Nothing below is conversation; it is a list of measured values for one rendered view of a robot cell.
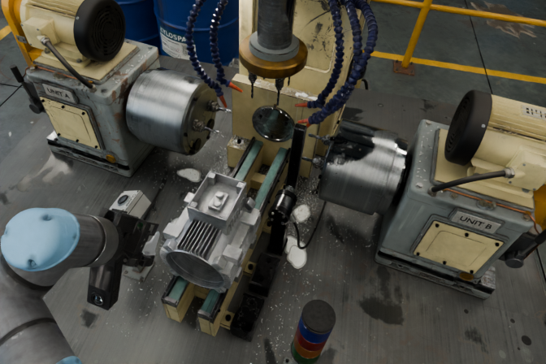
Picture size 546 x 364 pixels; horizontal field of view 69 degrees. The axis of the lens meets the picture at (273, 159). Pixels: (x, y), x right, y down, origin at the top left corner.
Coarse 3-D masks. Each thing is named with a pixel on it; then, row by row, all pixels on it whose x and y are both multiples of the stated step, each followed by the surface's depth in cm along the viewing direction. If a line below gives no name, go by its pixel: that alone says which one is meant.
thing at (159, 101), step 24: (144, 72) 123; (168, 72) 122; (144, 96) 117; (168, 96) 116; (192, 96) 116; (216, 96) 133; (144, 120) 118; (168, 120) 116; (192, 120) 119; (168, 144) 121; (192, 144) 125
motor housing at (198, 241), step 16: (176, 224) 98; (192, 224) 94; (240, 224) 99; (176, 240) 94; (192, 240) 90; (208, 240) 92; (224, 240) 94; (240, 240) 96; (160, 256) 97; (176, 256) 100; (192, 256) 104; (208, 256) 89; (176, 272) 100; (192, 272) 102; (208, 272) 103; (224, 272) 91; (208, 288) 102
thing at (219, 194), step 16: (208, 176) 98; (224, 176) 98; (208, 192) 98; (224, 192) 99; (240, 192) 95; (192, 208) 91; (208, 208) 95; (224, 208) 96; (240, 208) 99; (208, 224) 94; (224, 224) 91
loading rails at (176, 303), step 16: (256, 144) 138; (240, 160) 131; (256, 160) 136; (288, 160) 138; (240, 176) 128; (256, 176) 138; (272, 176) 129; (272, 192) 125; (256, 208) 120; (176, 288) 102; (192, 288) 108; (176, 304) 99; (208, 304) 100; (224, 304) 105; (176, 320) 107; (208, 320) 98; (224, 320) 107
